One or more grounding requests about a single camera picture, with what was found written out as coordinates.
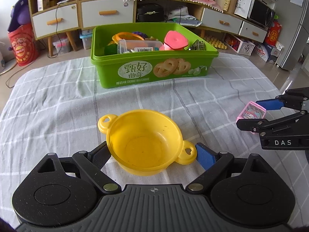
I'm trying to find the pink toy game console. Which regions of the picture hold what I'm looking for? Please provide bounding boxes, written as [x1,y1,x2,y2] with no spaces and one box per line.
[236,101,267,123]

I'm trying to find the yellow toy pot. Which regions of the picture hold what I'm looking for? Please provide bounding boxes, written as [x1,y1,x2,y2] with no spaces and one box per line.
[97,109,197,177]

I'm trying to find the orange plastic cup toy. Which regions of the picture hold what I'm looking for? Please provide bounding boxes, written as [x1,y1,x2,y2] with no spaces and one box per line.
[111,32,144,44]

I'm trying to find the purple toy grapes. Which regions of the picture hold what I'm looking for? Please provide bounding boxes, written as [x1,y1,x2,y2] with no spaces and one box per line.
[133,32,148,39]

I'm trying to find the white toy box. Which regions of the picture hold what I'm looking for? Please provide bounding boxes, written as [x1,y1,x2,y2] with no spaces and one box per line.
[224,34,255,56]

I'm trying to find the yellow egg tray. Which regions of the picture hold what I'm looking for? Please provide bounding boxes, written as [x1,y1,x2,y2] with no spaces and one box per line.
[203,35,227,50]

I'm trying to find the green plastic cookie box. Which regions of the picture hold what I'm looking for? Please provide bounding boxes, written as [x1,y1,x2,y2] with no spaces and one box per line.
[91,23,218,89]

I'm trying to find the silver triangular metal mould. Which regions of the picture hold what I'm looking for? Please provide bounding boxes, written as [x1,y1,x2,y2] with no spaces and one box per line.
[188,40,206,51]

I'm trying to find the white microwave oven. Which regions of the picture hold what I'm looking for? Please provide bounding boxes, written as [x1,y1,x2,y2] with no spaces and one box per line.
[234,0,278,28]

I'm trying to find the clear plastic jar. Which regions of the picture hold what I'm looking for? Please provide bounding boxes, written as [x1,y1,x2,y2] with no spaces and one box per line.
[117,40,163,54]

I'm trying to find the pink flower-shaped toy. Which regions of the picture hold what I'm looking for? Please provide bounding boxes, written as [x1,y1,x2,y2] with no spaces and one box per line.
[159,30,188,50]

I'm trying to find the clear storage bin blue lid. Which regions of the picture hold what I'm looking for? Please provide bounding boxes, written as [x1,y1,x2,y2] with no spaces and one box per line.
[80,29,93,50]

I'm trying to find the red printed bag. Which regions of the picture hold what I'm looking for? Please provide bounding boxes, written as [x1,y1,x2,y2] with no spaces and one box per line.
[8,23,40,67]

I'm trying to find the black handbag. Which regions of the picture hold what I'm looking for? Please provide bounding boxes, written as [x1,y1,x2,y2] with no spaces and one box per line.
[136,3,165,23]

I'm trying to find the wooden TV cabinet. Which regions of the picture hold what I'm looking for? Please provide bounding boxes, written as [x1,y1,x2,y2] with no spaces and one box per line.
[28,0,267,43]

